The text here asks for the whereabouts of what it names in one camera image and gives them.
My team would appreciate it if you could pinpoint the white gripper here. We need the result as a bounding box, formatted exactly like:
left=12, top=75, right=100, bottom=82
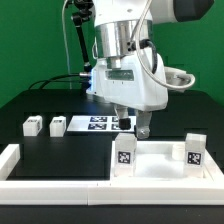
left=93, top=53, right=168, bottom=139

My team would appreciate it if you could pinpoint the white square table top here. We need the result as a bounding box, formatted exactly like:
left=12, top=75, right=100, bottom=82
left=110, top=141, right=224, bottom=188

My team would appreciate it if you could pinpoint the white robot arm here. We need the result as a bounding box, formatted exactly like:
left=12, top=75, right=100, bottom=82
left=87, top=0, right=214, bottom=139

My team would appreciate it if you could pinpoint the white U-shaped obstacle fence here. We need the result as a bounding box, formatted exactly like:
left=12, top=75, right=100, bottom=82
left=0, top=144, right=224, bottom=205

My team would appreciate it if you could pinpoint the white AprilTag base plate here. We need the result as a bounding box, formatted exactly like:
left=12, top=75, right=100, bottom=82
left=66, top=115, right=138, bottom=133

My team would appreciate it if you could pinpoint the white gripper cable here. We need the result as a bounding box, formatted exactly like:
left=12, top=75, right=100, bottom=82
left=128, top=0, right=196, bottom=92

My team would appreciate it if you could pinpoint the black cable bundle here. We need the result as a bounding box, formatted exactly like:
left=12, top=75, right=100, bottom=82
left=27, top=73, right=91, bottom=91

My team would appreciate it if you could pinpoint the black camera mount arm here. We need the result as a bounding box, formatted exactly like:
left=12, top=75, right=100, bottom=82
left=71, top=0, right=93, bottom=72

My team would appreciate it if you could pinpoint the white hanging cable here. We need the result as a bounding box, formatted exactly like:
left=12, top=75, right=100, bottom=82
left=61, top=0, right=74, bottom=90

